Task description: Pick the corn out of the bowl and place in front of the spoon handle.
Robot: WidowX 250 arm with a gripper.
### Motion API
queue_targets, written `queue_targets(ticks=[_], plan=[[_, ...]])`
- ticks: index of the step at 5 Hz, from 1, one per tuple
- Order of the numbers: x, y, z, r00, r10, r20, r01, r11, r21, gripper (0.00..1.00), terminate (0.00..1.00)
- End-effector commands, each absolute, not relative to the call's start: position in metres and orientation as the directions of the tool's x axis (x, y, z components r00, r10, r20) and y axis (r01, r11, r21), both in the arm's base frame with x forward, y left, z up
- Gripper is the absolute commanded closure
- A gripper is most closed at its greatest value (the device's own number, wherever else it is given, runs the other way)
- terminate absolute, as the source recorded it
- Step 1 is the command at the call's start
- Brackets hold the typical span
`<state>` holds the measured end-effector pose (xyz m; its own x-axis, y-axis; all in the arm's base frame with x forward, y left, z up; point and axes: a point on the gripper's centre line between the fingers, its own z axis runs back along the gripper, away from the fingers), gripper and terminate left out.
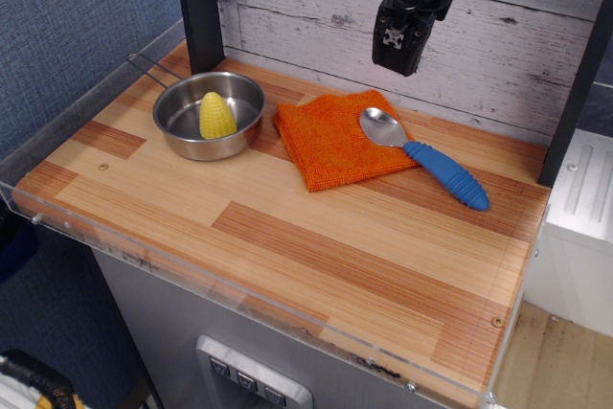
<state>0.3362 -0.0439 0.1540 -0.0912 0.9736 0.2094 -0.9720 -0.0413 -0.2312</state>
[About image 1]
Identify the dark vertical frame post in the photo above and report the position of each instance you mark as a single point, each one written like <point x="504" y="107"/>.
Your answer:
<point x="203" y="34"/>

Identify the silver dispenser button panel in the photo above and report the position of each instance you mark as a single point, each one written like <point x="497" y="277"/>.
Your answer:
<point x="272" y="388"/>

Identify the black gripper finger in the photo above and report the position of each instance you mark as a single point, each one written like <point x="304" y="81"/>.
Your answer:
<point x="400" y="37"/>

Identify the blue handled metal spoon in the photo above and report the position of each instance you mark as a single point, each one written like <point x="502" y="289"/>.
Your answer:
<point x="384" y="130"/>

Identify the yellow black object bottom left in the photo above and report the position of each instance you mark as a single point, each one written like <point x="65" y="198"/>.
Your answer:
<point x="27" y="382"/>

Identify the yellow toy corn cob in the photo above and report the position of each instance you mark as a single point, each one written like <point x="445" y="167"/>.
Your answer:
<point x="216" y="119"/>

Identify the orange folded cloth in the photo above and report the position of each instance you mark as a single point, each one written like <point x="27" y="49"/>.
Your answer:
<point x="327" y="144"/>

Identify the stainless steel pan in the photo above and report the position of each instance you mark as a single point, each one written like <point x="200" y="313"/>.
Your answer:
<point x="176" y="113"/>

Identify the white ribbed side unit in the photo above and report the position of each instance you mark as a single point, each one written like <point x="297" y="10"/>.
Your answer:
<point x="571" y="272"/>

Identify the clear acrylic table guard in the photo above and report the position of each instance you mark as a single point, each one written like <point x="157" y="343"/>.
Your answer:
<point x="392" y="276"/>

